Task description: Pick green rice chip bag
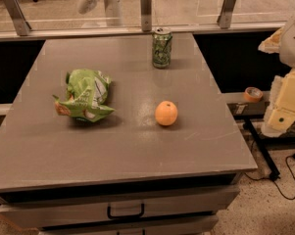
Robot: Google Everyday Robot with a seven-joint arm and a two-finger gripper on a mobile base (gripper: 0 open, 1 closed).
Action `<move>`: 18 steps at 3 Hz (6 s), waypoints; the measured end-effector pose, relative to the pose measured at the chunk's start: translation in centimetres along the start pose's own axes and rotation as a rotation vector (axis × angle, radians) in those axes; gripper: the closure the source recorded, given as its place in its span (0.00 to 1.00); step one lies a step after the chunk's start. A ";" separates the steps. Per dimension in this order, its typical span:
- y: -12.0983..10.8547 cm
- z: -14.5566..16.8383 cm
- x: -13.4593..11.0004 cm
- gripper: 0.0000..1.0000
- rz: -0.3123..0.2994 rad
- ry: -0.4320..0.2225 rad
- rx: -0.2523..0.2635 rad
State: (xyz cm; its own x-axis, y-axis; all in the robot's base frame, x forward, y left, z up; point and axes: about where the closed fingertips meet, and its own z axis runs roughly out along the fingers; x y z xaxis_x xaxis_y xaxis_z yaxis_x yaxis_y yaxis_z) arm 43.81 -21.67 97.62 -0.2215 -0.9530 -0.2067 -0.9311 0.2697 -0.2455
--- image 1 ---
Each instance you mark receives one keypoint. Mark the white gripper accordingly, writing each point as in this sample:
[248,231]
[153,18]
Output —
[294,43]

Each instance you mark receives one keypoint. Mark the orange tape roll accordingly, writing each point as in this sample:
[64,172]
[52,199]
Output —
[253,94]

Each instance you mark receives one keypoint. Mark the orange fruit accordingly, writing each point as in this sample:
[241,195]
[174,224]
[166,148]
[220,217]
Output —
[166,113]

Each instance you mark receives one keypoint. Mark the lower grey drawer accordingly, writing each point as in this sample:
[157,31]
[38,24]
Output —
[187,225]

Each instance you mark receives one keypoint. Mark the green soda can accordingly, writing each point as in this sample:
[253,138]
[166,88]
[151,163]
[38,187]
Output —
[161,47]

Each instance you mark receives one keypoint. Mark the upper grey drawer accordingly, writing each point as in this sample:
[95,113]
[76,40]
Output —
[122,206]

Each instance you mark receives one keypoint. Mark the right metal railing bracket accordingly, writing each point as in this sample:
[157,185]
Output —
[225,16]

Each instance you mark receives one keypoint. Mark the green rice chip bag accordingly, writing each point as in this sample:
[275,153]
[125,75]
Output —
[87,92]

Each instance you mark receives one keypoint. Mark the left metal railing bracket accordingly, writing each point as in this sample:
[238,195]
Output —
[21,26]

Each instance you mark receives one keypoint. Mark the black table leg frame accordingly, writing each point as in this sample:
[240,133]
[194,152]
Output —
[265,143]

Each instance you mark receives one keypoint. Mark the grey drawer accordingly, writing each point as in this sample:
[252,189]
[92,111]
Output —
[122,206]
[187,225]

